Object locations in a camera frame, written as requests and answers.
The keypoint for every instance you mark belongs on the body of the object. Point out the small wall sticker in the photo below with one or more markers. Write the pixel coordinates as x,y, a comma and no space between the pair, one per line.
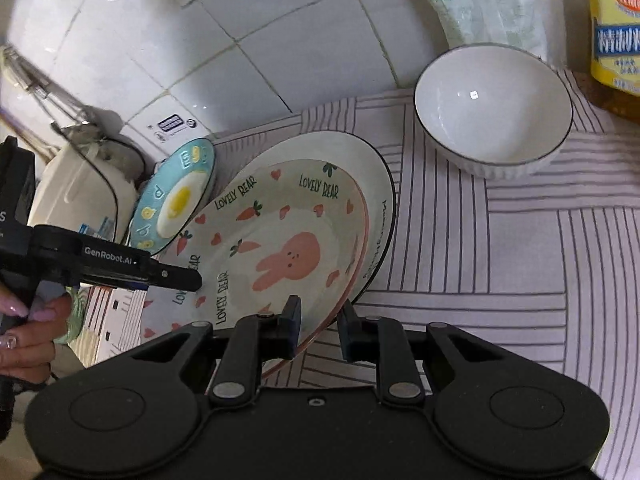
172,125

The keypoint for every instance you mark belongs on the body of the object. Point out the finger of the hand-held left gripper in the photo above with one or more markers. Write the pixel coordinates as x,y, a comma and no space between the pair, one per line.
172,277

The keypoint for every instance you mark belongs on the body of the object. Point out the white bowl with black rim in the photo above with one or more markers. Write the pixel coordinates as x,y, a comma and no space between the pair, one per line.
492,110

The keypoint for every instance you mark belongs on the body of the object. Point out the striped table mat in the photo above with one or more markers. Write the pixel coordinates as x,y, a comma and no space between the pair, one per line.
500,260

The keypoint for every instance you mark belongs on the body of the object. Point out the white plate with black rim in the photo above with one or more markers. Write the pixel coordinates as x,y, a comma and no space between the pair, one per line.
372,180

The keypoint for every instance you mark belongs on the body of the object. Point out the white kitchen appliance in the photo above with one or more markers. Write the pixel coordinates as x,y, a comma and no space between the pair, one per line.
75,195

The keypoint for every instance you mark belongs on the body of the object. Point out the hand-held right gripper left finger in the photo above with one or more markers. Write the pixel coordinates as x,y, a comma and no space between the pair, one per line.
291,327

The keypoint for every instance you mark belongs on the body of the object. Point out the white salt bag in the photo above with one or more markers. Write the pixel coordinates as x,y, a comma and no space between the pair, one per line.
480,5

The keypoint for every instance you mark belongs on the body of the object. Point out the hanging metal utensils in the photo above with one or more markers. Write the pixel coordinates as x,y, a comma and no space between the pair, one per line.
35,85

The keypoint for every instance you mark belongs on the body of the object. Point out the person's left hand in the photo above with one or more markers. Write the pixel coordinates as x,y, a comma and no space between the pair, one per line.
30,350

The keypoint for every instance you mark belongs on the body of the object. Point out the pink rabbit print plate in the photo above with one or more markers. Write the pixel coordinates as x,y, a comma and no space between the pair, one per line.
280,240

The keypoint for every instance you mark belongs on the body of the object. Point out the yellow label cooking wine bottle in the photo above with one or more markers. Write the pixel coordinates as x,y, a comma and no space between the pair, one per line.
617,25

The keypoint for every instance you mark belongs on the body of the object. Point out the blue fried egg plate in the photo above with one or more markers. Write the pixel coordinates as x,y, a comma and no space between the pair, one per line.
175,200

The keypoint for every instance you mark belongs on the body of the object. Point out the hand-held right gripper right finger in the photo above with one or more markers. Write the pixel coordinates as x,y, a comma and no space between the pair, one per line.
348,335

